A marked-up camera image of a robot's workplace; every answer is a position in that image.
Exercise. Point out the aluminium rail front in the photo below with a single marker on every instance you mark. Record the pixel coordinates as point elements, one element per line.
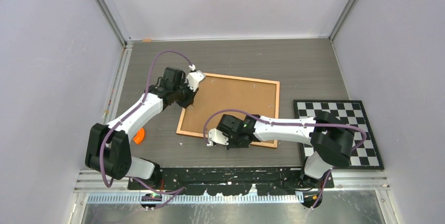
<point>119,193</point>

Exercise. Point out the black white checkerboard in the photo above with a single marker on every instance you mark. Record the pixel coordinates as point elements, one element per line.
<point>350,112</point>

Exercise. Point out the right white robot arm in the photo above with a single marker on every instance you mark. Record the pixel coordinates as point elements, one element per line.
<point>332,141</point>

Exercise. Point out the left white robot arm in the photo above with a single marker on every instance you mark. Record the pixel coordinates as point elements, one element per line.
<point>108,149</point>

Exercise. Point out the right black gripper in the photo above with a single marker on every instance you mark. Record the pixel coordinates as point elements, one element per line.
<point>231,145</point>

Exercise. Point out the orange curved plastic piece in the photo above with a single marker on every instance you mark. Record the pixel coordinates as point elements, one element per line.
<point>139,137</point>

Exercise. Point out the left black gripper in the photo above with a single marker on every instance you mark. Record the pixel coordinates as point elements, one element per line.
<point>190,99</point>

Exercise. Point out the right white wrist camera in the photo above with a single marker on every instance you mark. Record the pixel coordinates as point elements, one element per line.
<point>215,136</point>

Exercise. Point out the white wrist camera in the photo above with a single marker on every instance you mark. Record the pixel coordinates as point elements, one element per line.
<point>194,78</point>
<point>215,136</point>

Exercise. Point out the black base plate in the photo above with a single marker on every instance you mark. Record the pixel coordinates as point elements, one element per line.
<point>235,181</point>

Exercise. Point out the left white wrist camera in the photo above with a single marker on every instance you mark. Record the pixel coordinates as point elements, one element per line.
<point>194,78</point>

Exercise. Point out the wooden picture frame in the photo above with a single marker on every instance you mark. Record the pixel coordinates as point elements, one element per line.
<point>218,92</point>

